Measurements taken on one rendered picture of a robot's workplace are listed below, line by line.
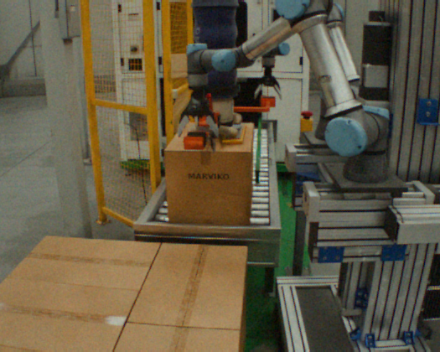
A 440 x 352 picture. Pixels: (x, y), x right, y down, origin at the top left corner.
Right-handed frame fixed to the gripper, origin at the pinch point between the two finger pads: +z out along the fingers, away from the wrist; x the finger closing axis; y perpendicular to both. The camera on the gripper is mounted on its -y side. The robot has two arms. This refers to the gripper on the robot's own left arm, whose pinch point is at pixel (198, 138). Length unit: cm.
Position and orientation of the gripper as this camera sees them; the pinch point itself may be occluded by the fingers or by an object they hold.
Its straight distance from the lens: 166.2
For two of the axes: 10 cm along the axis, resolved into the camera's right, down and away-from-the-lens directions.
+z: 0.1, 9.4, 3.4
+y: 1.2, -3.4, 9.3
